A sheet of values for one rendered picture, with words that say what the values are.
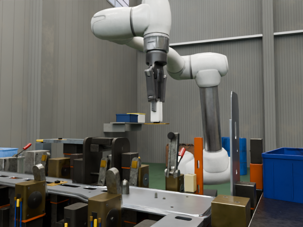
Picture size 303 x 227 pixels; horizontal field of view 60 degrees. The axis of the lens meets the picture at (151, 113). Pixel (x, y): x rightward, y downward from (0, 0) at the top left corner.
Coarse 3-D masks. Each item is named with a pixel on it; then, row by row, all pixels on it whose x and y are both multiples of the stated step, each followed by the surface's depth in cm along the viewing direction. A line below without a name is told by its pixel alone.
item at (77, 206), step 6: (72, 204) 84; (78, 204) 84; (84, 204) 84; (66, 210) 80; (72, 210) 79; (78, 210) 80; (84, 210) 83; (66, 216) 80; (72, 216) 79; (78, 216) 80; (84, 216) 83; (66, 222) 80; (72, 222) 79; (78, 222) 80; (84, 222) 83
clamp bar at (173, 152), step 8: (168, 136) 101; (176, 136) 102; (176, 144) 102; (168, 152) 103; (176, 152) 101; (168, 160) 102; (176, 160) 101; (168, 168) 101; (176, 168) 101; (168, 176) 101
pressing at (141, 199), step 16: (16, 176) 127; (32, 176) 127; (48, 176) 125; (48, 192) 100; (64, 192) 97; (80, 192) 96; (96, 192) 96; (144, 192) 96; (160, 192) 96; (176, 192) 95; (128, 208) 80; (144, 208) 78; (160, 208) 77; (176, 208) 77; (192, 208) 77; (208, 208) 77
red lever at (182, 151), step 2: (182, 148) 112; (184, 148) 112; (180, 150) 111; (182, 150) 111; (184, 150) 111; (180, 152) 110; (182, 152) 110; (184, 152) 111; (180, 154) 108; (182, 154) 109; (180, 156) 108; (182, 156) 108; (180, 158) 107; (178, 160) 106; (180, 160) 107; (178, 162) 105; (178, 164) 105; (172, 168) 102; (172, 170) 102; (170, 172) 101; (172, 172) 101; (170, 174) 101; (172, 174) 101
